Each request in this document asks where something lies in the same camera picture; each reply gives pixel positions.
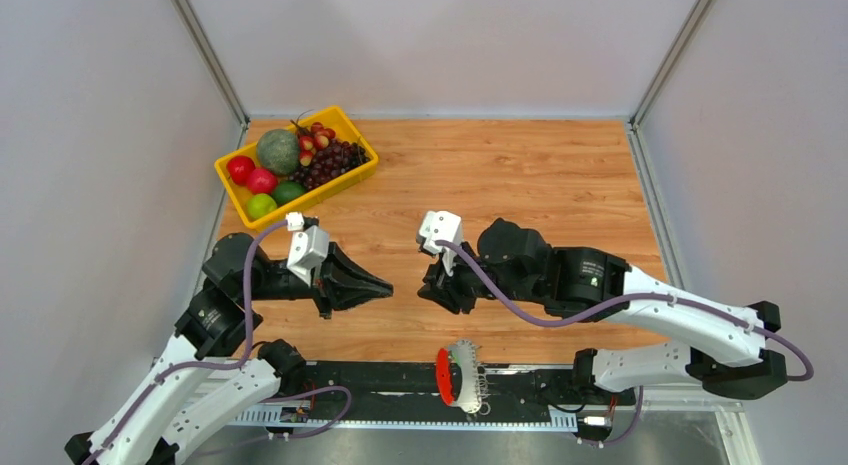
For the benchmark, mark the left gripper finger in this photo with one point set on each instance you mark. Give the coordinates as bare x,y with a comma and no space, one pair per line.
344,297
350,276

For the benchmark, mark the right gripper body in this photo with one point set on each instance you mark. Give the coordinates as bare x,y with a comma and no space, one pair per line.
465,284

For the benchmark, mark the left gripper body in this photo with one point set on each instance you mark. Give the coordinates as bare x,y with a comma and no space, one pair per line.
319,288

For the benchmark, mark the metal key holder red handle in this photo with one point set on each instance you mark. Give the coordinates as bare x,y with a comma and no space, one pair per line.
471,396

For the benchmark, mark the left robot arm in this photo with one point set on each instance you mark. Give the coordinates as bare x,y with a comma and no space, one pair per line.
211,369

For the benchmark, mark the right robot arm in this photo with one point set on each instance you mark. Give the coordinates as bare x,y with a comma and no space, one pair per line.
720,347

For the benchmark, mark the key with green tag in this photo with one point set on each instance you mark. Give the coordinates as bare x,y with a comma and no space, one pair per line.
455,372

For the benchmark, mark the dark green lime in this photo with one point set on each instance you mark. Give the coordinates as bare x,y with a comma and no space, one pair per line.
286,192

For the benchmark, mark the light green apple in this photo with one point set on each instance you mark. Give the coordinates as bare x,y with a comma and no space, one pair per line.
260,205

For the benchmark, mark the dark purple grape bunch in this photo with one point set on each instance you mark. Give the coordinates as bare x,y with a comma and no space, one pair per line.
338,159

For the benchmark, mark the pink red apple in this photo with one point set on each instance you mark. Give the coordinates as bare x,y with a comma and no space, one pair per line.
261,181

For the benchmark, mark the green melon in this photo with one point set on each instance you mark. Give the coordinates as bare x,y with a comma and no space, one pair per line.
278,151

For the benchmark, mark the red cherries bunch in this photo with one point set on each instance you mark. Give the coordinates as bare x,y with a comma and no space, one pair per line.
312,139

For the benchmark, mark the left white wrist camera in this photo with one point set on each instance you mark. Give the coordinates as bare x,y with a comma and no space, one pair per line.
309,246

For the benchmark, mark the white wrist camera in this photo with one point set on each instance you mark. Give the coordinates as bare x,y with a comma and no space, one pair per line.
440,226
309,246

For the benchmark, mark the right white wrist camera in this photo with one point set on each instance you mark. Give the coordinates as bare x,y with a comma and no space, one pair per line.
440,226

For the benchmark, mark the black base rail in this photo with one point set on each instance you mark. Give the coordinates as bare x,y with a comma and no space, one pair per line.
404,396

